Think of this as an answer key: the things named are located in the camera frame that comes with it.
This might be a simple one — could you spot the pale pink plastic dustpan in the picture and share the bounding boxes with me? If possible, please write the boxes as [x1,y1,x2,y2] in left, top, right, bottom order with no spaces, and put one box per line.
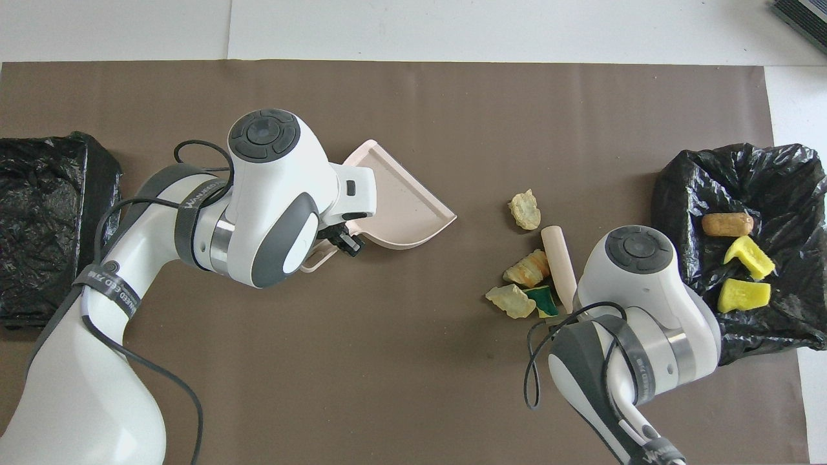
[300,139,457,273]

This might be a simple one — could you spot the pale beige sponge chunk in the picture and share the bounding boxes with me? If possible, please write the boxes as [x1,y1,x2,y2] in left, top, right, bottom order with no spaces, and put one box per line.
[508,189,542,231]
[485,284,537,320]

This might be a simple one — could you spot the orange striped sponge piece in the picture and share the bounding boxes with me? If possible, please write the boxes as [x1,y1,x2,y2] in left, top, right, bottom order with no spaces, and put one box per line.
[503,249,551,289]

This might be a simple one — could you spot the green and yellow sponge piece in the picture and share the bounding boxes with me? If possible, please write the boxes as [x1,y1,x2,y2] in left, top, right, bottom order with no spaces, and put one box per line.
[523,285,560,318]

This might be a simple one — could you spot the beige hand brush black bristles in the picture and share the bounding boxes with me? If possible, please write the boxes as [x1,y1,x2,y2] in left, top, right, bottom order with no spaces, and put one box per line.
[541,225,579,315]

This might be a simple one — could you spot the brown potato-shaped sponge piece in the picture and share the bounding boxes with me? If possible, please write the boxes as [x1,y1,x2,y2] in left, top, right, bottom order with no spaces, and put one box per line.
[702,212,754,237]

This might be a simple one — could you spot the bin with taut black bag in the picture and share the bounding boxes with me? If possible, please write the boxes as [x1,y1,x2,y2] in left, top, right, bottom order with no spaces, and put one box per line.
[0,132,123,330]

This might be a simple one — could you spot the bin with crumpled black bag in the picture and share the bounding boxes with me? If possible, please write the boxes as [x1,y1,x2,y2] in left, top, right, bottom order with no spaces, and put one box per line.
[651,142,827,368]

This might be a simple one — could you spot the brown paper table mat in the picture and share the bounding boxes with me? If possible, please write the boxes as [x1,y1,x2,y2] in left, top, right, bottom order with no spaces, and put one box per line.
[0,60,810,465]

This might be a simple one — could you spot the dark ridged device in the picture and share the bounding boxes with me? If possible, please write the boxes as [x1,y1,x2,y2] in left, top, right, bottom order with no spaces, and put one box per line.
[770,0,827,56]

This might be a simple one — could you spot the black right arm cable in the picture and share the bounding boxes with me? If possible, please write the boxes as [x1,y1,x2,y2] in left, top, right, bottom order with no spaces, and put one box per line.
[525,301,633,411]

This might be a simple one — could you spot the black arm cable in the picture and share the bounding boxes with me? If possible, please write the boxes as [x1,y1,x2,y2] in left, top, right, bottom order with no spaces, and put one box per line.
[525,301,633,411]
[81,139,235,465]

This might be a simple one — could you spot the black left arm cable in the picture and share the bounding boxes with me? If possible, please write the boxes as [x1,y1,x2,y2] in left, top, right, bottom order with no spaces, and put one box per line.
[81,139,235,465]

